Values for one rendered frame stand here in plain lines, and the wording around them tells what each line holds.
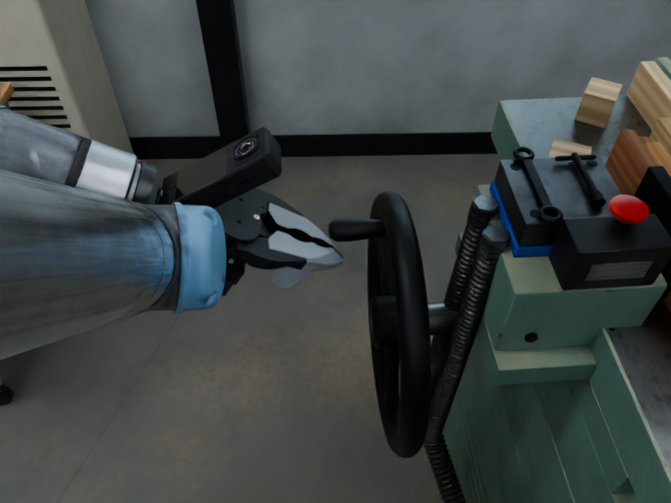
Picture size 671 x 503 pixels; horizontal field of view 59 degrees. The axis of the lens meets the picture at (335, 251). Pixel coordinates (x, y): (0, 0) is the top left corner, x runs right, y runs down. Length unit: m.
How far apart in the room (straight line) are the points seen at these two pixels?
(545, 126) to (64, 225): 0.66
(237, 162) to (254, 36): 1.43
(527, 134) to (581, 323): 0.30
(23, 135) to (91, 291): 0.27
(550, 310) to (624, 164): 0.21
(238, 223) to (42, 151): 0.17
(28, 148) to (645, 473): 0.56
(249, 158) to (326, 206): 1.47
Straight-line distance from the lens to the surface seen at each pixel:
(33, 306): 0.23
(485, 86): 2.07
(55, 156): 0.52
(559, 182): 0.57
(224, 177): 0.50
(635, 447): 0.58
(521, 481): 0.86
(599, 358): 0.61
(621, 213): 0.52
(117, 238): 0.29
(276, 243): 0.55
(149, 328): 1.72
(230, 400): 1.55
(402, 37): 1.93
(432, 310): 0.66
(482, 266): 0.56
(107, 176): 0.52
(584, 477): 0.68
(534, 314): 0.55
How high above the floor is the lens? 1.35
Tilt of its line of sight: 48 degrees down
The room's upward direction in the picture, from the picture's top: straight up
